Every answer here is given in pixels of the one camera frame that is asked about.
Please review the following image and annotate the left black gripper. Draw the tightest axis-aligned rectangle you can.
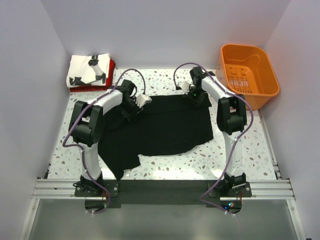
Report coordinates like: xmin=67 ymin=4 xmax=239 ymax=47
xmin=119 ymin=98 xmax=144 ymax=124

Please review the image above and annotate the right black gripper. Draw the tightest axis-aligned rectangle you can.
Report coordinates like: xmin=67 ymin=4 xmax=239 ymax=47
xmin=183 ymin=86 xmax=205 ymax=109

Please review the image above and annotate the black t shirt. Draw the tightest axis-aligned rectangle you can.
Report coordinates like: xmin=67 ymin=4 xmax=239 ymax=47
xmin=98 ymin=94 xmax=214 ymax=180

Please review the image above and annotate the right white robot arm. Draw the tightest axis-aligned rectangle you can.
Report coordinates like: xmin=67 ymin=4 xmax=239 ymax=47
xmin=179 ymin=66 xmax=247 ymax=197

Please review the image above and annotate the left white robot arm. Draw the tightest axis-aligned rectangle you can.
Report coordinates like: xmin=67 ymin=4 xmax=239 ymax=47
xmin=68 ymin=80 xmax=152 ymax=197

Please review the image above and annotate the folded red t shirt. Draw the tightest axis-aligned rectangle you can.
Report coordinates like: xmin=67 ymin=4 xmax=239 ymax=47
xmin=69 ymin=59 xmax=116 ymax=92

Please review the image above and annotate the orange plastic basket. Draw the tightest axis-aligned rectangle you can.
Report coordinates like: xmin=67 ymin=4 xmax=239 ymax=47
xmin=216 ymin=44 xmax=280 ymax=111

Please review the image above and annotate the folded white printed t shirt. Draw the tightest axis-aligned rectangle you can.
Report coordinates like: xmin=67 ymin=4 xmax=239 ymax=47
xmin=66 ymin=53 xmax=111 ymax=89

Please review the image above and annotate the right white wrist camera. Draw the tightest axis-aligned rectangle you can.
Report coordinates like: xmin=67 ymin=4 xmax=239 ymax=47
xmin=176 ymin=81 xmax=193 ymax=94

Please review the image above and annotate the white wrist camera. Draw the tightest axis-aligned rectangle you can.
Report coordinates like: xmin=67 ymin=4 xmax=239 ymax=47
xmin=136 ymin=94 xmax=152 ymax=108
xmin=176 ymin=81 xmax=193 ymax=94

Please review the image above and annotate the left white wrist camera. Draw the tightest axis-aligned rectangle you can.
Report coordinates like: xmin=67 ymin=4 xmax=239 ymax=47
xmin=136 ymin=94 xmax=152 ymax=108

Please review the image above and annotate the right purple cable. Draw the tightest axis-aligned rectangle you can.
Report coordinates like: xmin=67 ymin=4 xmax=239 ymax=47
xmin=173 ymin=62 xmax=255 ymax=213

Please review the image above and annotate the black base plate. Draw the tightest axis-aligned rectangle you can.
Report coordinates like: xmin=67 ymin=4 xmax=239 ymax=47
xmin=73 ymin=179 xmax=252 ymax=211

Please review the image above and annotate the aluminium rail frame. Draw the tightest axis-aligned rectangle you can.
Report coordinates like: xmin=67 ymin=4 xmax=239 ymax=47
xmin=19 ymin=109 xmax=308 ymax=240

